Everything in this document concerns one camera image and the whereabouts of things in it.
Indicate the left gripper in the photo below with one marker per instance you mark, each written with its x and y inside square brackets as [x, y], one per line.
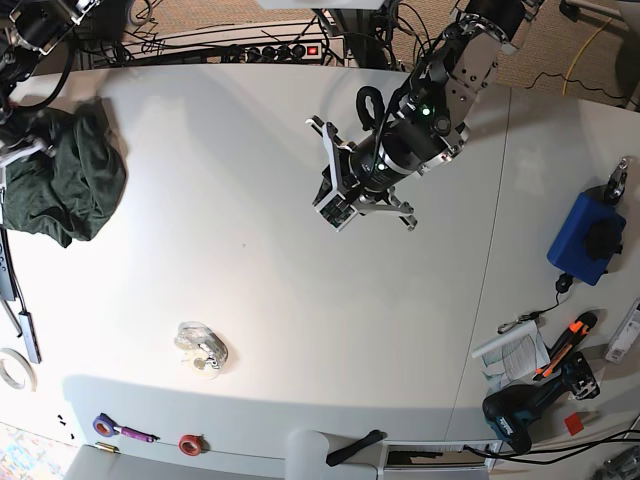
[359, 180]

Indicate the black cordless drill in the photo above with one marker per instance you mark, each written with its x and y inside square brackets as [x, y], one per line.
[510, 411]

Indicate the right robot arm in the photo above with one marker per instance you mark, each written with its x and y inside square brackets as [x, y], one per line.
[37, 27]

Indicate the black power strip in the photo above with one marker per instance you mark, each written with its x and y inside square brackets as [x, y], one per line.
[282, 53]

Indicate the orange black utility knife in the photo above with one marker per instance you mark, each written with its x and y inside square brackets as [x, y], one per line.
[568, 340]

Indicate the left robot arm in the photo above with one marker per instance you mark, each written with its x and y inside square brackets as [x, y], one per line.
[423, 124]

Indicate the white tape roll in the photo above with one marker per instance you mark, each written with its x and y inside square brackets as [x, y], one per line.
[16, 372]

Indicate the brass small cylinder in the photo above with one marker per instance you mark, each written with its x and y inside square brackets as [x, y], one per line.
[106, 447]

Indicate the blue plastic box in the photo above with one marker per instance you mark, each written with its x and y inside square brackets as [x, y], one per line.
[589, 238]

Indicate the metal clamp tool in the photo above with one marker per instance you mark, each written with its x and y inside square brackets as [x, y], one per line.
[616, 184]

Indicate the purple tape roll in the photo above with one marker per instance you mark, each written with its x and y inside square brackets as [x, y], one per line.
[105, 426]

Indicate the silver carabiner clip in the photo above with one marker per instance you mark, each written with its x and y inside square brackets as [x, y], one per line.
[506, 327]

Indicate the red tape roll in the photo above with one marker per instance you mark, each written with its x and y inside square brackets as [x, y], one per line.
[191, 445]

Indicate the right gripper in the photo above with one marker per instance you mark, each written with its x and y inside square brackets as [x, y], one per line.
[23, 135]

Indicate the red square sticker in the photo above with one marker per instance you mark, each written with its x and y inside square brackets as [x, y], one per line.
[574, 424]

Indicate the dark green t-shirt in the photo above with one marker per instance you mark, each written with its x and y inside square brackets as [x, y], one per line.
[72, 194]

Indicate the white paper manual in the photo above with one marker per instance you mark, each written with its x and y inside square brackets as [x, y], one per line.
[516, 352]

